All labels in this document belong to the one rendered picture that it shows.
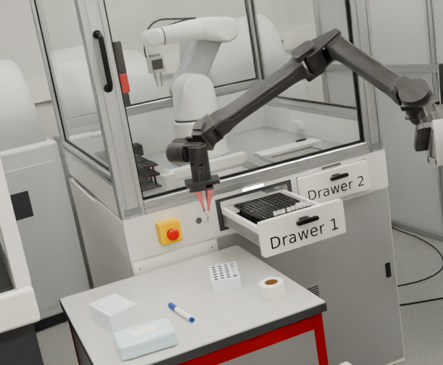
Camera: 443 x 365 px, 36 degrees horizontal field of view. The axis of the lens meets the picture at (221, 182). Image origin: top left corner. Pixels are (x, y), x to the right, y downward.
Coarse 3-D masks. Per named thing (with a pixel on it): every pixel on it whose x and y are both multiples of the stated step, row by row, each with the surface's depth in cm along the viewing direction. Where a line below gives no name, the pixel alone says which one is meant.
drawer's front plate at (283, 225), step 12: (324, 204) 211; (336, 204) 212; (288, 216) 206; (300, 216) 208; (312, 216) 210; (324, 216) 211; (336, 216) 213; (264, 228) 204; (276, 228) 205; (288, 228) 207; (300, 228) 209; (324, 228) 212; (264, 240) 205; (276, 240) 206; (288, 240) 208; (300, 240) 210; (312, 240) 211; (264, 252) 205; (276, 252) 207
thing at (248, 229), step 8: (272, 192) 244; (280, 192) 244; (288, 192) 241; (248, 200) 240; (304, 200) 230; (224, 208) 235; (232, 208) 238; (224, 216) 234; (232, 216) 227; (224, 224) 236; (232, 224) 228; (240, 224) 222; (248, 224) 216; (240, 232) 223; (248, 232) 217; (256, 232) 211; (256, 240) 212
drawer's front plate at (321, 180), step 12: (336, 168) 248; (348, 168) 250; (360, 168) 252; (300, 180) 243; (312, 180) 245; (324, 180) 247; (336, 180) 249; (348, 180) 251; (360, 180) 253; (300, 192) 244; (312, 192) 246; (336, 192) 250; (348, 192) 252
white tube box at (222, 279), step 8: (224, 264) 212; (232, 264) 210; (216, 272) 206; (224, 272) 205; (216, 280) 200; (224, 280) 201; (232, 280) 201; (240, 280) 201; (216, 288) 201; (224, 288) 201; (232, 288) 201
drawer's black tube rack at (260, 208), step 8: (256, 200) 237; (264, 200) 234; (272, 200) 233; (280, 200) 232; (288, 200) 230; (296, 200) 228; (240, 208) 230; (248, 208) 228; (256, 208) 227; (264, 208) 226; (272, 208) 225; (280, 208) 224; (240, 216) 231; (248, 216) 231; (256, 216) 219; (264, 216) 218; (256, 224) 221
